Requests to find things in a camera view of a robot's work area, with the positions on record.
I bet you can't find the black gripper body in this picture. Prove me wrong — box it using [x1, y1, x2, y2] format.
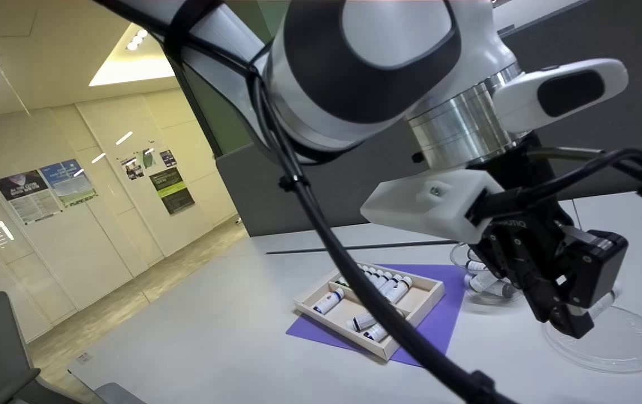
[475, 132, 580, 256]

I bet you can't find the white bottle in dish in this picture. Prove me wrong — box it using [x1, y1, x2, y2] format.
[464, 267, 508, 296]

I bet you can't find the clear round plastic lid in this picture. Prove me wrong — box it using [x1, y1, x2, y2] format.
[541, 296, 642, 378]

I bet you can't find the wooden compartment tray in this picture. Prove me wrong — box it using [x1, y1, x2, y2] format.
[291, 265, 449, 365]

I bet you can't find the purple rectangular mat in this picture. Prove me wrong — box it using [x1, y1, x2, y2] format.
[283, 261, 469, 371]

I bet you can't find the bright ceiling light panel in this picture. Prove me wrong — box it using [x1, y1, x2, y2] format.
[84, 20, 179, 90]

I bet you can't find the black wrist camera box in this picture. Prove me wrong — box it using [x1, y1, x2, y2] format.
[556, 225, 630, 310]

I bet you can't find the black camera cable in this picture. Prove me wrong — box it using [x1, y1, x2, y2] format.
[469, 146, 642, 226]

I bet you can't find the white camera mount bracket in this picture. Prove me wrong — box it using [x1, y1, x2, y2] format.
[359, 166, 504, 247]

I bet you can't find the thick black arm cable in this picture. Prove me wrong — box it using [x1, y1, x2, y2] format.
[245, 43, 520, 404]

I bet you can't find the dark green wall poster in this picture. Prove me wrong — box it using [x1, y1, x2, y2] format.
[146, 166, 197, 218]

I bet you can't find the small wall photo print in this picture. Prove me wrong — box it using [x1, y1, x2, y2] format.
[118, 152, 146, 181]

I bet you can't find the blue wall poster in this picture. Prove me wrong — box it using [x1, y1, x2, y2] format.
[38, 157, 98, 208]

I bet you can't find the white paper wall notice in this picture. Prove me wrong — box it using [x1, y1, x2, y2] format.
[9, 189, 62, 226]

